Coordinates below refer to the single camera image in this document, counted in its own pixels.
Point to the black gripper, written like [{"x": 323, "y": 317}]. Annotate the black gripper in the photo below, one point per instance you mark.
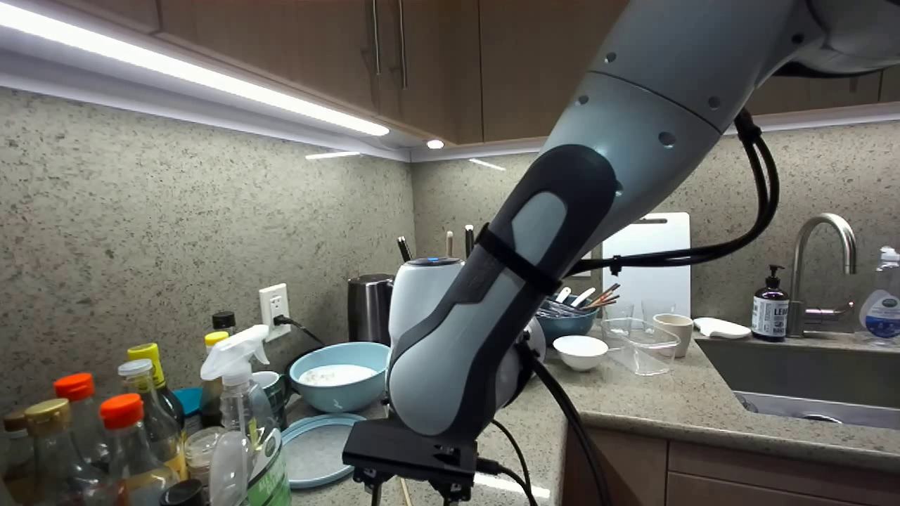
[{"x": 452, "y": 488}]

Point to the wooden chopstick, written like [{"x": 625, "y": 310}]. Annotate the wooden chopstick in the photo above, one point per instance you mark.
[{"x": 403, "y": 495}]

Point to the white grey Franka robot arm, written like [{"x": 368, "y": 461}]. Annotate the white grey Franka robot arm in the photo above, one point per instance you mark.
[{"x": 636, "y": 113}]

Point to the light blue bowl white contents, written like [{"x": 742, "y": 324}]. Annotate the light blue bowl white contents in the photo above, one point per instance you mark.
[{"x": 334, "y": 395}]

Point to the small white bowl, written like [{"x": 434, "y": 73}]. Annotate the small white bowl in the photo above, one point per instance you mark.
[{"x": 580, "y": 355}]

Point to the large dark blue bowl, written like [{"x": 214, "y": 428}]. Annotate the large dark blue bowl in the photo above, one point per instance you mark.
[{"x": 567, "y": 324}]

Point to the light blue plate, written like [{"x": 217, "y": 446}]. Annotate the light blue plate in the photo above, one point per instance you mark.
[{"x": 314, "y": 459}]

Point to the grey jar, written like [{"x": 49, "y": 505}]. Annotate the grey jar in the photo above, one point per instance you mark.
[{"x": 271, "y": 390}]

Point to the dark brown box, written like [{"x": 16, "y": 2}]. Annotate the dark brown box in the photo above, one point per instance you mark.
[{"x": 292, "y": 352}]

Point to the small clear bottle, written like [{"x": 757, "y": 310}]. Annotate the small clear bottle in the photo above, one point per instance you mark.
[{"x": 230, "y": 468}]

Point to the clear plastic container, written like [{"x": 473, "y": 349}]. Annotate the clear plastic container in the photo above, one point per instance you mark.
[{"x": 636, "y": 352}]

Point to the white spray bottle green label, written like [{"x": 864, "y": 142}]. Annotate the white spray bottle green label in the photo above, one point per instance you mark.
[{"x": 234, "y": 355}]

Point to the clear jar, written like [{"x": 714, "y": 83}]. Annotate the clear jar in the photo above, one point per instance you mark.
[{"x": 199, "y": 450}]

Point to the white cup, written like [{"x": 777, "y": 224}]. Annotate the white cup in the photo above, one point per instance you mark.
[{"x": 680, "y": 333}]

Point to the small blue object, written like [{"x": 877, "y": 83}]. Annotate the small blue object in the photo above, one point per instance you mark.
[{"x": 186, "y": 401}]

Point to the dark bottle yellow cap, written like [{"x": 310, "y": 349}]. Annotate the dark bottle yellow cap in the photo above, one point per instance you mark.
[{"x": 214, "y": 340}]

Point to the black capped bottle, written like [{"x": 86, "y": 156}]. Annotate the black capped bottle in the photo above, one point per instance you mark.
[{"x": 224, "y": 321}]

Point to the white cutting board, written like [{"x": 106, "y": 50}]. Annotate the white cutting board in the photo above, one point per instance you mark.
[{"x": 657, "y": 286}]

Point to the brown wooden base cabinet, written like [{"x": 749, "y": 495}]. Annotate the brown wooden base cabinet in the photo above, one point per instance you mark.
[{"x": 749, "y": 474}]

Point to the white cloth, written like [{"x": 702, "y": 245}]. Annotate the white cloth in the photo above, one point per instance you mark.
[{"x": 728, "y": 331}]

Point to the clear pale capped bottle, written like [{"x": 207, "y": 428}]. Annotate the clear pale capped bottle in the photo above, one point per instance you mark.
[{"x": 143, "y": 374}]

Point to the yellow capped bottle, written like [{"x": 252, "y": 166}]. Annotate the yellow capped bottle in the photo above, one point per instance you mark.
[{"x": 146, "y": 352}]

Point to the orange capped bottle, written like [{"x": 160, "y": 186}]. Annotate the orange capped bottle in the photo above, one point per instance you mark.
[
  {"x": 123, "y": 412},
  {"x": 74, "y": 387}
]

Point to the dark soap dispenser bottle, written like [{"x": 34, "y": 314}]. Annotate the dark soap dispenser bottle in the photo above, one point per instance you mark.
[{"x": 770, "y": 314}]

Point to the steel sink basin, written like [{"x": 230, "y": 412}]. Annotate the steel sink basin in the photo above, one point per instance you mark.
[{"x": 805, "y": 369}]

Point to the gold capped bottle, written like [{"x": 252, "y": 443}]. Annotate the gold capped bottle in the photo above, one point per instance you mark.
[{"x": 53, "y": 450}]

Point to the dark capped bottle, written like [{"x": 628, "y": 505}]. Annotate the dark capped bottle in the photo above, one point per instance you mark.
[{"x": 16, "y": 459}]

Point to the brown wooden upper cabinet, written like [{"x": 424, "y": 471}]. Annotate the brown wooden upper cabinet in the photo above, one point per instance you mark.
[
  {"x": 310, "y": 47},
  {"x": 536, "y": 58}
]

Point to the steel kitchen faucet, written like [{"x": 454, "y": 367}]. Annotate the steel kitchen faucet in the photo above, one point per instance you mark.
[{"x": 826, "y": 221}]

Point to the clear spray bottle blue liquid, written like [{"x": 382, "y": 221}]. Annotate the clear spray bottle blue liquid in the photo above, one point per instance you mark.
[{"x": 882, "y": 314}]

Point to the under cabinet light strip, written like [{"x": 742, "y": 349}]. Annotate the under cabinet light strip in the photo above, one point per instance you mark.
[{"x": 186, "y": 73}]

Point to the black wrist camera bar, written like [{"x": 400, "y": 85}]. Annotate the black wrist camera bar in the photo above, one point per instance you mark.
[{"x": 411, "y": 450}]

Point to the white wall outlet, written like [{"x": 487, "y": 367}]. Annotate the white wall outlet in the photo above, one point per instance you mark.
[{"x": 271, "y": 301}]

